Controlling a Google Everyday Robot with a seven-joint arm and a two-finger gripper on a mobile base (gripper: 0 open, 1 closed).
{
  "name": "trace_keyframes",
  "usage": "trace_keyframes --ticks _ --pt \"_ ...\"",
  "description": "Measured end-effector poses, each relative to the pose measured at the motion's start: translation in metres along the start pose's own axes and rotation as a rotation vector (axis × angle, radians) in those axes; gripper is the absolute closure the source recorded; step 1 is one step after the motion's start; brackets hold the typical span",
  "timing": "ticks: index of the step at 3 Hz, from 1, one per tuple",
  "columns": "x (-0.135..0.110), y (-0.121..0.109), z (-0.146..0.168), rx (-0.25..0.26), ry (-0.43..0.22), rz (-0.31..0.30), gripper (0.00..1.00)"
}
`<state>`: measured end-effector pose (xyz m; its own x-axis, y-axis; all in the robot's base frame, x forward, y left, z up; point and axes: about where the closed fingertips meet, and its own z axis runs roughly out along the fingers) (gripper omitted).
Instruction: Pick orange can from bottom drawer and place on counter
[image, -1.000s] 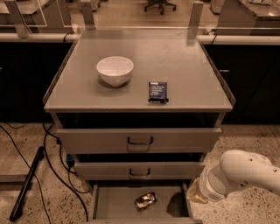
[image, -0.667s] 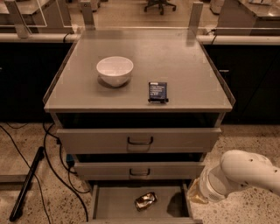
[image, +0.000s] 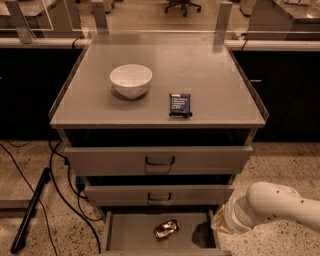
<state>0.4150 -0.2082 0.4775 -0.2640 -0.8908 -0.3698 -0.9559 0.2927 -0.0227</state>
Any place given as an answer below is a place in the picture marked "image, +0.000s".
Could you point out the grey top drawer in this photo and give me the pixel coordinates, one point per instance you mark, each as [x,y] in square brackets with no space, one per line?
[140,161]

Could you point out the white ceramic bowl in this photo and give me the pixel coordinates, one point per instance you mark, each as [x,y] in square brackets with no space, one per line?
[131,80]

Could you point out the grey bottom drawer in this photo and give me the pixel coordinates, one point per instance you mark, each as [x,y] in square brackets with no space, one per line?
[132,233]

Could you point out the grey drawer cabinet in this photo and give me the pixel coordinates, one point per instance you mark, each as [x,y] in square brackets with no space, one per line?
[226,109]

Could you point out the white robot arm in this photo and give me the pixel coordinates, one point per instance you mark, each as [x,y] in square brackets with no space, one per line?
[264,203]

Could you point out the grey middle drawer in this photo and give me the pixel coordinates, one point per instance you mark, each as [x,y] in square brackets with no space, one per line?
[158,195]

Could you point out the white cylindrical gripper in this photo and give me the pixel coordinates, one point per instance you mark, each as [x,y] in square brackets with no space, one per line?
[229,214]

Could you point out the dark blue card box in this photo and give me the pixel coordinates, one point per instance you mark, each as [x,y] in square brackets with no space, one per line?
[180,105]

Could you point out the black office chair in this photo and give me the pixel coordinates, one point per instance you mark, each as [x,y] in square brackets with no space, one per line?
[184,4]

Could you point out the shiny orange can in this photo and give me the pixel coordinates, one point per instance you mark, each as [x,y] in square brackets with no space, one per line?
[166,229]

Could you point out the grey drawer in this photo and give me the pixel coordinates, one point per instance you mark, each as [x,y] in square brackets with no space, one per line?
[140,161]
[132,233]
[158,195]

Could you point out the black bar on floor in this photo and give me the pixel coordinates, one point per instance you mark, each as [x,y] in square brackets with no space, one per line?
[19,241]

